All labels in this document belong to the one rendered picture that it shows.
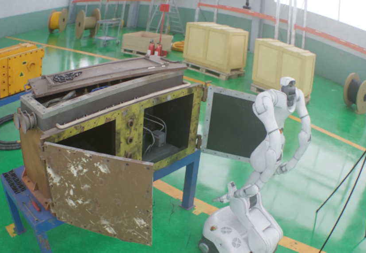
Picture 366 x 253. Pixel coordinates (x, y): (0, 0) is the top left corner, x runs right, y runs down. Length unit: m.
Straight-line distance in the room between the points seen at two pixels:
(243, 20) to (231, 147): 9.23
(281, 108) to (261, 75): 4.76
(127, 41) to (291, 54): 4.69
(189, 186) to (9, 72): 2.89
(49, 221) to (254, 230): 1.51
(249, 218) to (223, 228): 0.23
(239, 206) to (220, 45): 5.17
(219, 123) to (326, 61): 8.23
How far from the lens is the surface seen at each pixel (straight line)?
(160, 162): 2.69
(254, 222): 2.57
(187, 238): 3.05
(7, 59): 4.53
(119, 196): 1.79
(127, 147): 2.36
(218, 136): 2.90
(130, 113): 2.27
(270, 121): 2.00
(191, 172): 3.18
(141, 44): 8.94
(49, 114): 1.93
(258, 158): 2.31
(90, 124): 2.06
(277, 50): 6.63
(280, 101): 2.12
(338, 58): 10.66
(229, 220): 2.84
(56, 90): 2.23
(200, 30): 7.65
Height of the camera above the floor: 2.05
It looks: 25 degrees down
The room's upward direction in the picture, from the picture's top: 6 degrees clockwise
